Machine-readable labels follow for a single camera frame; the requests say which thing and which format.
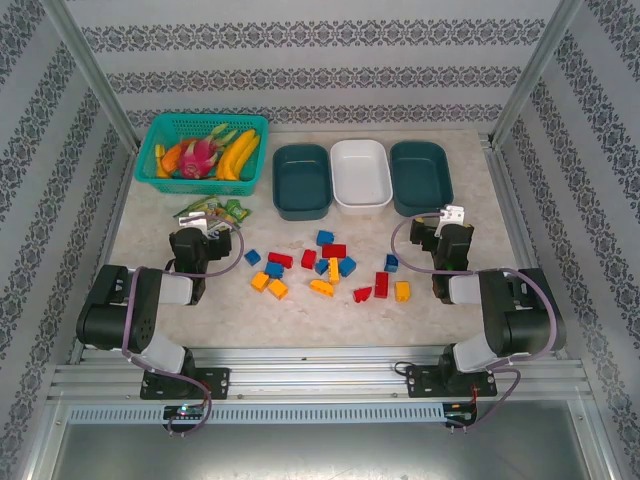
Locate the blue square lego brick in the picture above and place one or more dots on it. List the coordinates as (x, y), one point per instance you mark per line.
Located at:
(325, 237)
(252, 257)
(274, 270)
(391, 263)
(321, 266)
(347, 266)

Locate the grey metal panel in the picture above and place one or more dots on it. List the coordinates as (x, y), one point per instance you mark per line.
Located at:
(320, 450)

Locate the green Fox's candy packet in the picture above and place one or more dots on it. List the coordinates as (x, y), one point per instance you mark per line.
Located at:
(200, 206)

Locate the yellow long lego brick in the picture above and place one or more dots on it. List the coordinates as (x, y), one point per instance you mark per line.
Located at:
(334, 270)

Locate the orange toy fruit slice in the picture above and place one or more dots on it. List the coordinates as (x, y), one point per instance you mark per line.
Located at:
(171, 156)

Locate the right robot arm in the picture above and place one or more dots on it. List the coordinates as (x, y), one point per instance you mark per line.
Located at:
(520, 320)

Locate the aluminium frame post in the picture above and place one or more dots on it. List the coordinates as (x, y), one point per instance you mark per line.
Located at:
(531, 75)
(93, 75)

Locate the yellow toy fruit piece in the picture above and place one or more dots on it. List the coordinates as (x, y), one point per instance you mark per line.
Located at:
(160, 160)

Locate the yellow toy banana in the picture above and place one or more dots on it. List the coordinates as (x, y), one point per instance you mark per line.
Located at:
(248, 152)
(231, 155)

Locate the white plastic container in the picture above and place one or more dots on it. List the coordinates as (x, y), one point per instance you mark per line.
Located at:
(361, 175)

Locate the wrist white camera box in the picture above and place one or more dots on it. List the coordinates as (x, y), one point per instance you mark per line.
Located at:
(196, 220)
(454, 214)

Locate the red sloped lego brick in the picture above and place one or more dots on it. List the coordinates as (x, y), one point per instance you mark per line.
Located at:
(363, 294)

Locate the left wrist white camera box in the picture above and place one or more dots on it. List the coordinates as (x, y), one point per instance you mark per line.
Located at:
(196, 220)

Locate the dark teal plastic container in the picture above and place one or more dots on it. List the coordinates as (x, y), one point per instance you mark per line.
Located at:
(301, 180)
(420, 175)

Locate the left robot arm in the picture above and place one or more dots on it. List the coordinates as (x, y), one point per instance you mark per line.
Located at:
(115, 320)

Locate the small controller circuit board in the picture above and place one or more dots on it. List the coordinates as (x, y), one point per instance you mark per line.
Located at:
(185, 412)
(460, 412)

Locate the green plastic mesh basket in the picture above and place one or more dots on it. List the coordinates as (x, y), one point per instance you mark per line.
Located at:
(200, 187)

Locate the aluminium side rail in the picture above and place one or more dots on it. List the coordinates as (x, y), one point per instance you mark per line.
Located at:
(507, 200)
(119, 200)

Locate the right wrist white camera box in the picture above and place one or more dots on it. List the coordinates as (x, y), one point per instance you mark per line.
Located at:
(454, 214)

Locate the pink toy dragon fruit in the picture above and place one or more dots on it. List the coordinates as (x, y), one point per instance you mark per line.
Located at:
(197, 159)

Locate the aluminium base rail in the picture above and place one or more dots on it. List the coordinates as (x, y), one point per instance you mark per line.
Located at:
(320, 372)

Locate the yellow square lego brick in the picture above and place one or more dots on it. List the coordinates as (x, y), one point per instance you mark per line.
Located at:
(402, 291)
(278, 288)
(260, 281)

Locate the small green candy sachet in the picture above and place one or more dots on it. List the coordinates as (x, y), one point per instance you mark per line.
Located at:
(242, 214)
(231, 205)

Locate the red long lego brick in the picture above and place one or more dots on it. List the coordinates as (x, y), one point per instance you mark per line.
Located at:
(280, 258)
(334, 250)

